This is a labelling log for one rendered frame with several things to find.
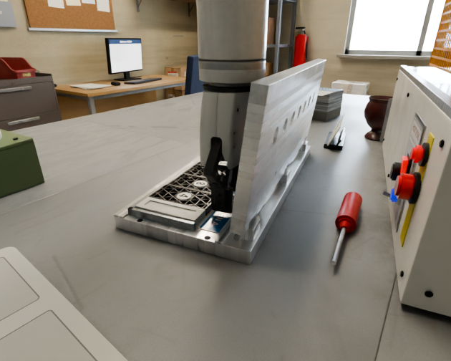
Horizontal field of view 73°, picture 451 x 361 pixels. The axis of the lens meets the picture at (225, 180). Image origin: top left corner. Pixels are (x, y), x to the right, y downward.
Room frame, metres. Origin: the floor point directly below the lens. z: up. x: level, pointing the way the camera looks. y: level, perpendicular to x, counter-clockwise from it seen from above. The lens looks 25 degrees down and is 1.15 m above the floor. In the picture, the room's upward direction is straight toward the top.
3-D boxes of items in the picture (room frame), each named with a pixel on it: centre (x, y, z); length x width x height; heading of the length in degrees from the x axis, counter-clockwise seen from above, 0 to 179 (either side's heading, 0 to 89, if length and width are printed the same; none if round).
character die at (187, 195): (0.42, 0.06, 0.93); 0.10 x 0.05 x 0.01; 66
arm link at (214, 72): (0.41, -0.01, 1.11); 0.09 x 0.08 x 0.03; 157
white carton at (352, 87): (3.53, -1.39, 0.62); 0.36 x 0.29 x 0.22; 56
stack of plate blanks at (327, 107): (1.20, -0.22, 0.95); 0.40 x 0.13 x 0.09; 51
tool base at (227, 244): (0.54, -0.02, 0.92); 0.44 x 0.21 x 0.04; 157
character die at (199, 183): (0.46, 0.04, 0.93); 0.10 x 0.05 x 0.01; 66
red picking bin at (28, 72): (2.57, 1.71, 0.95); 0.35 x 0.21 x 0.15; 76
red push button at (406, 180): (0.29, -0.19, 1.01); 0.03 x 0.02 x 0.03; 157
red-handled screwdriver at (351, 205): (0.36, -0.17, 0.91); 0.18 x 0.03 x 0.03; 152
